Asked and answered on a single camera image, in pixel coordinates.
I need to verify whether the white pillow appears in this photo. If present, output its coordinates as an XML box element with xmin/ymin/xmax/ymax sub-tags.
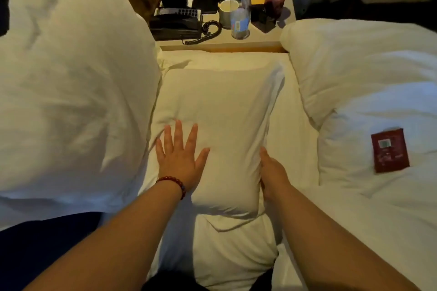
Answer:
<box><xmin>150</xmin><ymin>60</ymin><xmax>286</xmax><ymax>217</ymax></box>
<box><xmin>159</xmin><ymin>212</ymin><xmax>280</xmax><ymax>291</ymax></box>

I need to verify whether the beige nightstand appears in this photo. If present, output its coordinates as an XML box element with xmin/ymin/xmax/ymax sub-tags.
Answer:
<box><xmin>154</xmin><ymin>0</ymin><xmax>297</xmax><ymax>53</ymax></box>

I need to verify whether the person's right hand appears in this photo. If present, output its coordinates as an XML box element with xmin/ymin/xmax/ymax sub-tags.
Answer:
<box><xmin>260</xmin><ymin>146</ymin><xmax>292</xmax><ymax>203</ymax></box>

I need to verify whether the person's right forearm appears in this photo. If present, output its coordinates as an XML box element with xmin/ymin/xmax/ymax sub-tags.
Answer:
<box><xmin>269</xmin><ymin>183</ymin><xmax>421</xmax><ymax>291</ymax></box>

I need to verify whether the person's left hand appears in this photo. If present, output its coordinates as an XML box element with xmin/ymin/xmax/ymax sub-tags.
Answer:
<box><xmin>155</xmin><ymin>119</ymin><xmax>210</xmax><ymax>195</ymax></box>

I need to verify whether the black corded telephone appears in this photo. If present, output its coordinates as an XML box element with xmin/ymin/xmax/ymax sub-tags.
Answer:
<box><xmin>149</xmin><ymin>7</ymin><xmax>223</xmax><ymax>46</ymax></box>

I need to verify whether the red beaded bracelet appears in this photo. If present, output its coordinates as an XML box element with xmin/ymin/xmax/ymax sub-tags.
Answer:
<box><xmin>156</xmin><ymin>176</ymin><xmax>187</xmax><ymax>200</ymax></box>

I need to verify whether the grey mug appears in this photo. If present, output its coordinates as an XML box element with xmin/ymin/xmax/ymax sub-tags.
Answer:
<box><xmin>218</xmin><ymin>0</ymin><xmax>240</xmax><ymax>29</ymax></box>

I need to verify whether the person's left forearm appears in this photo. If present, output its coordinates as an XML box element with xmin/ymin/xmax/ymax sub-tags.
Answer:
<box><xmin>23</xmin><ymin>181</ymin><xmax>185</xmax><ymax>291</ymax></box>

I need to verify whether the dark red packet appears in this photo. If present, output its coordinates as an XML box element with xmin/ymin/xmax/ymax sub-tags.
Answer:
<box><xmin>371</xmin><ymin>127</ymin><xmax>410</xmax><ymax>174</ymax></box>

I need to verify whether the rumpled white duvet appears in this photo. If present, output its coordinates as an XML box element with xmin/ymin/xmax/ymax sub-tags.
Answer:
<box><xmin>279</xmin><ymin>18</ymin><xmax>437</xmax><ymax>291</ymax></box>

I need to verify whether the small purple-capped water bottle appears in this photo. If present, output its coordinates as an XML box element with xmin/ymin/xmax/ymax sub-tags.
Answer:
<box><xmin>230</xmin><ymin>0</ymin><xmax>252</xmax><ymax>40</ymax></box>

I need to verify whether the large white duvet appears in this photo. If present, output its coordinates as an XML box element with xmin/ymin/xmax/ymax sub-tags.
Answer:
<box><xmin>0</xmin><ymin>0</ymin><xmax>163</xmax><ymax>231</ymax></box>

